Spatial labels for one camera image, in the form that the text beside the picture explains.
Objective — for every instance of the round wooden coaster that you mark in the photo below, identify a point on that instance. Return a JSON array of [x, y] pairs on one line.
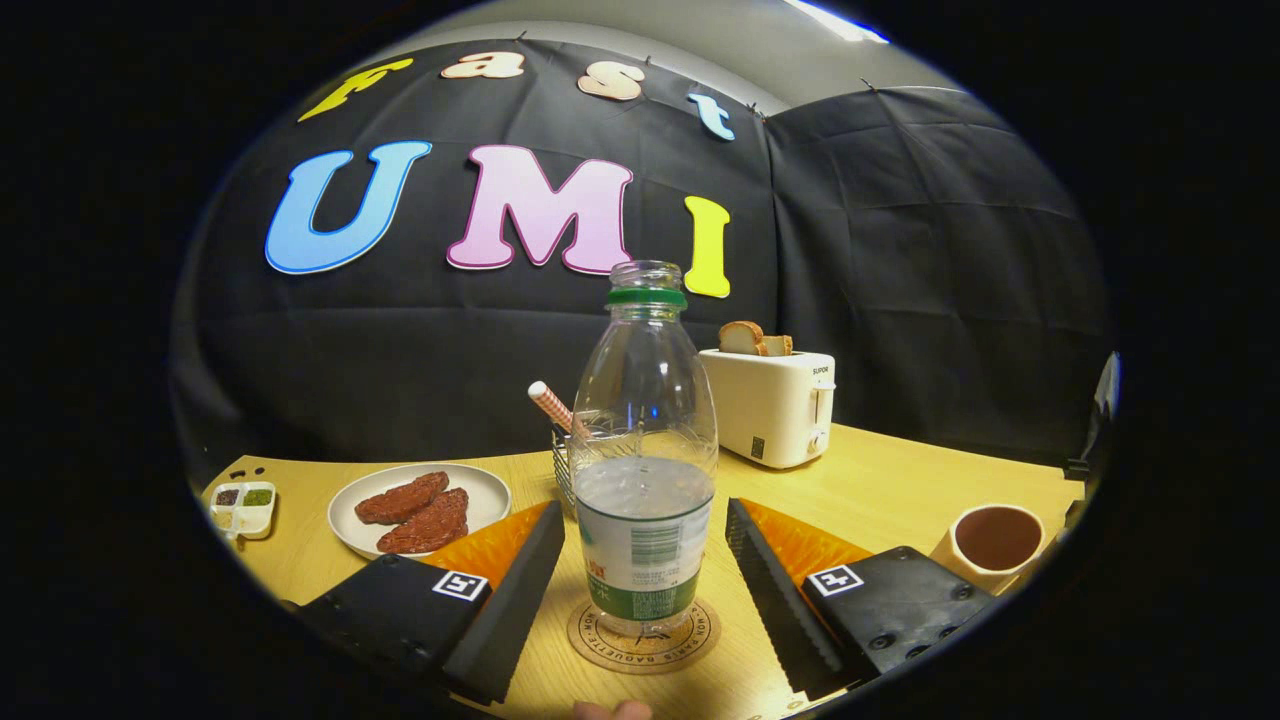
[[600, 645]]

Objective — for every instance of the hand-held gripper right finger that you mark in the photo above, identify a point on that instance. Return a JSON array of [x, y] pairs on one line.
[[775, 610]]

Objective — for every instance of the ceiling light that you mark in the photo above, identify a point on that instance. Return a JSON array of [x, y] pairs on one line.
[[835, 20]]

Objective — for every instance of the clear plastic juice bottle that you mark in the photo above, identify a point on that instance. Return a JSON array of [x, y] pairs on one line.
[[645, 540]]

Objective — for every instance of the brown meat piece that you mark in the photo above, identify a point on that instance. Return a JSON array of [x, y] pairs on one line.
[[430, 525], [400, 498]]

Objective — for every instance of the white condiment tray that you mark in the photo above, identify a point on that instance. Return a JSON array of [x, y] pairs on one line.
[[245, 510]]

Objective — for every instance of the white toaster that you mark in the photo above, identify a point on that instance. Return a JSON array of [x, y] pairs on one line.
[[765, 410]]

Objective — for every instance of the white round plate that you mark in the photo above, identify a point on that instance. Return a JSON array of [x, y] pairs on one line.
[[485, 490]]

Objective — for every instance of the striped paper straw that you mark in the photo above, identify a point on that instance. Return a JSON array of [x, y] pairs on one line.
[[548, 400]]

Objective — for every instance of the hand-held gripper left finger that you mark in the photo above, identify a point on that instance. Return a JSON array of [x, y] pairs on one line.
[[510, 610]]

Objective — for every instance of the black backdrop cloth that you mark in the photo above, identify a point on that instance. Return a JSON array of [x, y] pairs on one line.
[[450, 350]]

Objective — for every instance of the toast bread slice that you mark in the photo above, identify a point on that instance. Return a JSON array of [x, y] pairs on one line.
[[779, 346], [740, 338]]

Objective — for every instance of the wooden table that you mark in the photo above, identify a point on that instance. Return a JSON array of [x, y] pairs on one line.
[[900, 490]]

